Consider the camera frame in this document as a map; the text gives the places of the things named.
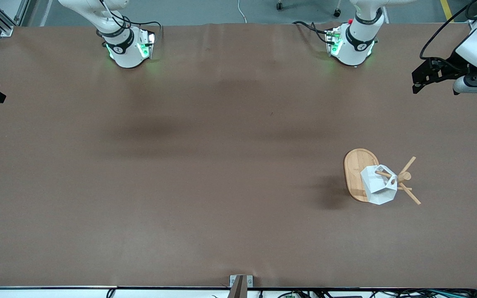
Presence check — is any white faceted cup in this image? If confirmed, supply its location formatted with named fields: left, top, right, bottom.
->
left=360, top=164, right=399, bottom=206

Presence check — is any wooden cup rack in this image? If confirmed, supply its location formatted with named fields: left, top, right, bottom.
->
left=343, top=148, right=422, bottom=206

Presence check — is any brown table cover sheet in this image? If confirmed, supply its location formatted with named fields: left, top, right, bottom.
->
left=0, top=23, right=477, bottom=289

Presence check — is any upright aluminium frame post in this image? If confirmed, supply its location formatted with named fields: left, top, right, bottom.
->
left=14, top=0, right=30, bottom=26

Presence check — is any black left arm base cable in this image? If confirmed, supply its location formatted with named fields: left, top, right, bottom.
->
left=292, top=20, right=334, bottom=44

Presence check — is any black arm base cable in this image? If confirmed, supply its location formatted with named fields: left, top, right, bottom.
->
left=292, top=20, right=334, bottom=44
left=130, top=20, right=163, bottom=42

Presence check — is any black right arm base cable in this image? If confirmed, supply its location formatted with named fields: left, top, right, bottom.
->
left=130, top=20, right=163, bottom=42

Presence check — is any tangled cable bundle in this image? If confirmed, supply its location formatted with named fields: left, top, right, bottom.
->
left=259, top=288, right=477, bottom=298

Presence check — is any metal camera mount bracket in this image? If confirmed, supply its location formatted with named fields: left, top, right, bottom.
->
left=229, top=275, right=254, bottom=298

